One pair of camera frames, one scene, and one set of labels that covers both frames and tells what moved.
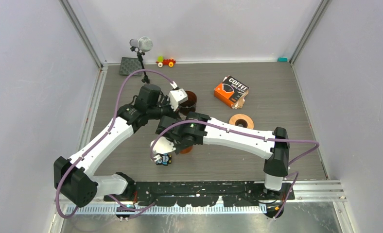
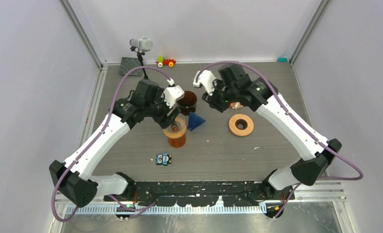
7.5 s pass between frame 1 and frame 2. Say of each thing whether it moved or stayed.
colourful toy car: stayed
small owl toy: stayed
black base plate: stayed
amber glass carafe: moved
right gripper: moved
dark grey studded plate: stayed
